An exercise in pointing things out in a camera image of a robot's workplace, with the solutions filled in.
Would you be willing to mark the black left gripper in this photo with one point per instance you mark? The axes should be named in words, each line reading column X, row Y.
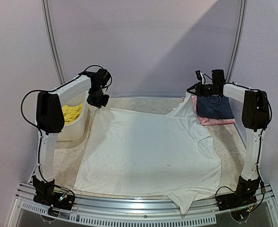
column 103, row 102

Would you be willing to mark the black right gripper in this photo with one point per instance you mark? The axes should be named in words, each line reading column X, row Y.
column 199, row 89

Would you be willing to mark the white t-shirt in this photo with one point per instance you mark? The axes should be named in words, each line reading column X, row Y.
column 132, row 153

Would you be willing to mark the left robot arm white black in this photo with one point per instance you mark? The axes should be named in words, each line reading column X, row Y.
column 94, row 83

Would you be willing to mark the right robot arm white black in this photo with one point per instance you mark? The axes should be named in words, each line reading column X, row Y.
column 256, row 116

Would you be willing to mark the white plastic laundry basket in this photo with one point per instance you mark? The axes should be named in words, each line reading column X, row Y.
column 74, row 123

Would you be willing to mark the folded navy blue garment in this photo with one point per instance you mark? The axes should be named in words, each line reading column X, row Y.
column 214, row 107

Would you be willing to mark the yellow garment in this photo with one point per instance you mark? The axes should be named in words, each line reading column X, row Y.
column 71, row 113

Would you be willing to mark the folded pink garment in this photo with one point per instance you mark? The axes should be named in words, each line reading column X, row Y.
column 209, row 121

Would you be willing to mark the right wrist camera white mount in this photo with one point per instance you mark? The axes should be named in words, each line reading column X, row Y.
column 200, row 76

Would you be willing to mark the right aluminium frame post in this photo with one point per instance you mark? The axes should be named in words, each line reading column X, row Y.
column 237, row 39

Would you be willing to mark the aluminium frame post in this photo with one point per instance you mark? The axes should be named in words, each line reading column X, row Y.
column 51, row 40
column 237, row 39

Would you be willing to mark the left aluminium frame post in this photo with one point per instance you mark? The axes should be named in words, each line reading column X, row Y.
column 51, row 40

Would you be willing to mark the front aluminium rail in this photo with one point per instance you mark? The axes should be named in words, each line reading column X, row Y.
column 107, row 212

